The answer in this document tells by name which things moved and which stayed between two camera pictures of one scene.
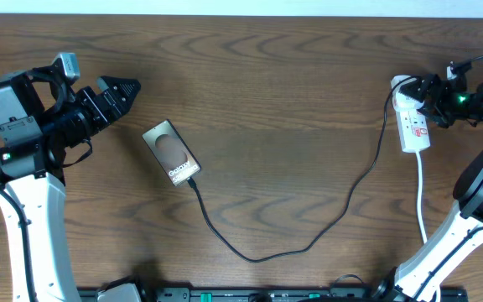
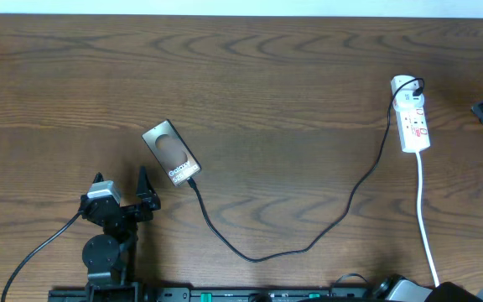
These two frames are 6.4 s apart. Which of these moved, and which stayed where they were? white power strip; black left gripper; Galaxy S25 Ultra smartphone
Moved: black left gripper
Stayed: white power strip; Galaxy S25 Ultra smartphone
